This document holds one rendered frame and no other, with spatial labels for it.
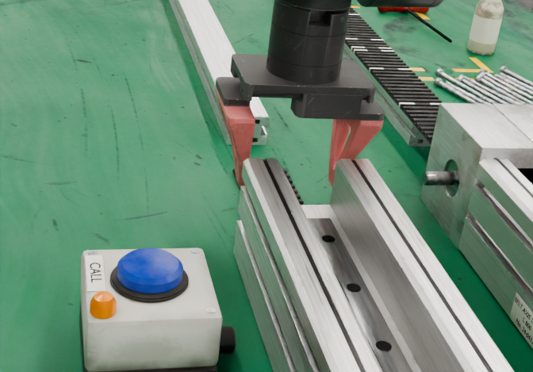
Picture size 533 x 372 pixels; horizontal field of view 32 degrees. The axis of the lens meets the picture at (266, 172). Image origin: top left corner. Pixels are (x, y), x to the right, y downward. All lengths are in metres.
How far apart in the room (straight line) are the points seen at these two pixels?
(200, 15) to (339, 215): 0.54
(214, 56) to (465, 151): 0.37
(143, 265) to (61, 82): 0.48
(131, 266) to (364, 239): 0.17
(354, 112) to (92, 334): 0.27
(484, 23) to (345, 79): 0.58
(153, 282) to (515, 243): 0.28
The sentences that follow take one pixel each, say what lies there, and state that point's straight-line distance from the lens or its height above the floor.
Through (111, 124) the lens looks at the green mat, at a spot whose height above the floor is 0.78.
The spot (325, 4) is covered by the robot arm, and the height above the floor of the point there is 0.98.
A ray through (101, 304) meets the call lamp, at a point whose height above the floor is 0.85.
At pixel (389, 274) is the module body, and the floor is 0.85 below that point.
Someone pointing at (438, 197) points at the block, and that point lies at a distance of 0.81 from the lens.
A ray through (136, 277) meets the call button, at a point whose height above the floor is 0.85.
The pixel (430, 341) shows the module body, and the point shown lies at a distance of 0.55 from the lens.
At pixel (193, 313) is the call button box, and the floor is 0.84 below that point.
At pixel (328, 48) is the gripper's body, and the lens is 0.68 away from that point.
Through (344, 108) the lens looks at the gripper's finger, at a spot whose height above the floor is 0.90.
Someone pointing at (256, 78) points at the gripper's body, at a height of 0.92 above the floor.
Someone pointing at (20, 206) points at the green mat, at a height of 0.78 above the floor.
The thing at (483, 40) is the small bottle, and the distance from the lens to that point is 1.27.
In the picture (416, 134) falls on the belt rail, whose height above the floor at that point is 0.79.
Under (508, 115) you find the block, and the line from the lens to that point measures 0.81.
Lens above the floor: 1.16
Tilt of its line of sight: 27 degrees down
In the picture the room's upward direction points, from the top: 7 degrees clockwise
